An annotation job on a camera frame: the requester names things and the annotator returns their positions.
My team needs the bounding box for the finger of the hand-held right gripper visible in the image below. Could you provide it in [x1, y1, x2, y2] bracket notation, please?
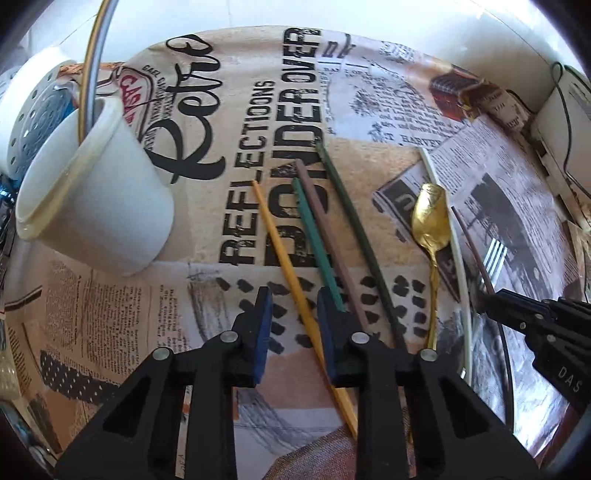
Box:
[477, 288, 563, 334]

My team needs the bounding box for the curved metal utensil handle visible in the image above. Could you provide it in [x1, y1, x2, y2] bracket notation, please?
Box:
[79, 0, 116, 141]

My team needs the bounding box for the dark brown chopstick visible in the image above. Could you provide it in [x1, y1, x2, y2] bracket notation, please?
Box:
[451, 206, 494, 296]

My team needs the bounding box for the white cup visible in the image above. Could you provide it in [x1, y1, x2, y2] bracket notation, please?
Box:
[15, 95, 175, 278]

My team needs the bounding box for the white box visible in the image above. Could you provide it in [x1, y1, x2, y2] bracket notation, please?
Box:
[531, 65, 591, 222]

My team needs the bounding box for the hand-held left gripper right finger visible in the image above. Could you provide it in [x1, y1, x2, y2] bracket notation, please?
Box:
[316, 286, 542, 480]

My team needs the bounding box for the gold spoon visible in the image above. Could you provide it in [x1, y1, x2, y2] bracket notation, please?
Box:
[410, 182, 452, 354]

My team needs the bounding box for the white perforated utensil holder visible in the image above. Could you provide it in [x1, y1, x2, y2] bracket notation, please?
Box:
[0, 46, 88, 178]

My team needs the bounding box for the dark green chopstick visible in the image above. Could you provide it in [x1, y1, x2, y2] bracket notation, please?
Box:
[316, 143, 408, 352]

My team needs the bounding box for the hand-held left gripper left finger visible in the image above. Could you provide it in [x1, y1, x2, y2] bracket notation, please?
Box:
[53, 286, 274, 480]

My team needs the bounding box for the yellow chopstick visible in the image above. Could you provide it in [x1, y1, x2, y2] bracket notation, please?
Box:
[252, 180, 359, 439]

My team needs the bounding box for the silver fork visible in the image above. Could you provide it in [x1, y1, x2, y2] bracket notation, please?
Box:
[471, 237, 514, 428]

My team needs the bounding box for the printed newspaper tablecloth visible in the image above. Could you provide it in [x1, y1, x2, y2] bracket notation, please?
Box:
[4, 28, 587, 480]

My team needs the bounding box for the blue packet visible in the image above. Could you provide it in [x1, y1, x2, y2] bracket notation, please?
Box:
[59, 85, 78, 118]

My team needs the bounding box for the dark thin cable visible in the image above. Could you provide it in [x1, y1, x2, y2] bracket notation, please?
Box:
[551, 61, 591, 186]

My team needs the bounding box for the teal chopstick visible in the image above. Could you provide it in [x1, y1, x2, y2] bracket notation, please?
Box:
[292, 178, 345, 313]

